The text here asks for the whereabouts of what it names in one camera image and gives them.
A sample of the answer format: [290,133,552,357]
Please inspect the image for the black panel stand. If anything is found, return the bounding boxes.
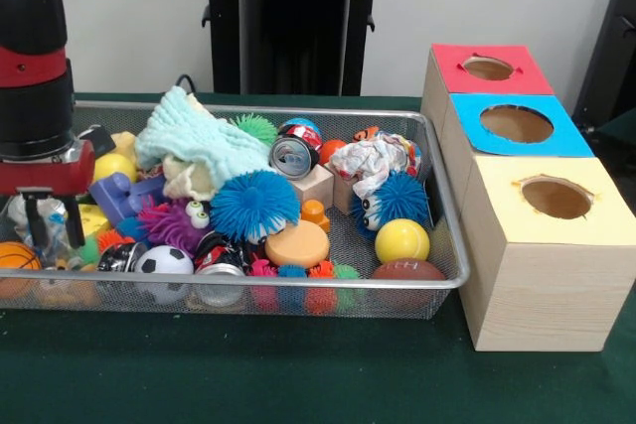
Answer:
[570,0,636,122]

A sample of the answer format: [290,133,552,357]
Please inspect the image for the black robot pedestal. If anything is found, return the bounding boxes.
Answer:
[191,0,401,96]

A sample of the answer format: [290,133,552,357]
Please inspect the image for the purple plastic block toy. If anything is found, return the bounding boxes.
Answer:
[88,171,173,222]

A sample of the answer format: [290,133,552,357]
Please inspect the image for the large blue spiky ball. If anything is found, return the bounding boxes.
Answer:
[209,170,302,242]

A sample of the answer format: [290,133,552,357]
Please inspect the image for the orange toy basketball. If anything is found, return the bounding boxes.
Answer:
[0,240,44,299]

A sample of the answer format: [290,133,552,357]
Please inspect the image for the small blue spiky ball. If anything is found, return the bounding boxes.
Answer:
[350,171,431,239]

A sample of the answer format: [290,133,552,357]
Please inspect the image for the dark green side table cloth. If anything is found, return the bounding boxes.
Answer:
[593,105,636,147]

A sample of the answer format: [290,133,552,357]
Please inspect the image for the yellow ball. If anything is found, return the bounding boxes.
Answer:
[375,218,431,266]

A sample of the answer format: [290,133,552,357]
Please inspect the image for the light blue knitted cloth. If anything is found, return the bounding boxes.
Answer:
[134,85,273,182]

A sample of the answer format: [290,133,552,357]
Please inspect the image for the black and white soccer ball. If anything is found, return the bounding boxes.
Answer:
[134,244,195,304]

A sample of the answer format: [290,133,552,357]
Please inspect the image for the brown toy football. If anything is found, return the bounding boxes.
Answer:
[371,258,447,282]

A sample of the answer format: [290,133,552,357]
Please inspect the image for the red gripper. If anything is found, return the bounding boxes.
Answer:
[0,138,96,252]

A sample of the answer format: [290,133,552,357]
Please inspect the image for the shallow clear mesh bin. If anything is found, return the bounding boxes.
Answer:
[0,99,471,320]

